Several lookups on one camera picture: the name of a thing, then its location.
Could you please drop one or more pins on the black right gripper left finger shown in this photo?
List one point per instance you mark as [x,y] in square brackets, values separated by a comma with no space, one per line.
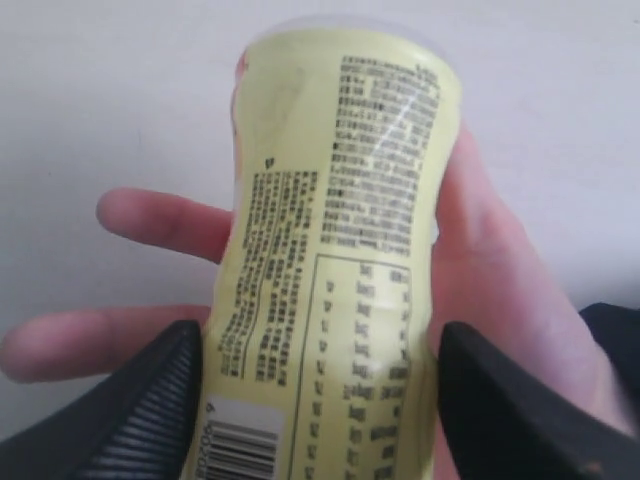
[136,424]

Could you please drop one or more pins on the black-sleeved forearm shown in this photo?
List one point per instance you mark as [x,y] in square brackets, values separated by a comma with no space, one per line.
[616,329]

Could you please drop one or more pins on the open bare hand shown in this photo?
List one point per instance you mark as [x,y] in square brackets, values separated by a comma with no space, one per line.
[485,272]

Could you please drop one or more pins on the yellow bottle red cap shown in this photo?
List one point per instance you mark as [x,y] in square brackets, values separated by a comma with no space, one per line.
[316,363]

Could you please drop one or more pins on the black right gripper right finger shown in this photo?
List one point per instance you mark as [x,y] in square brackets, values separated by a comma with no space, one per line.
[502,423]

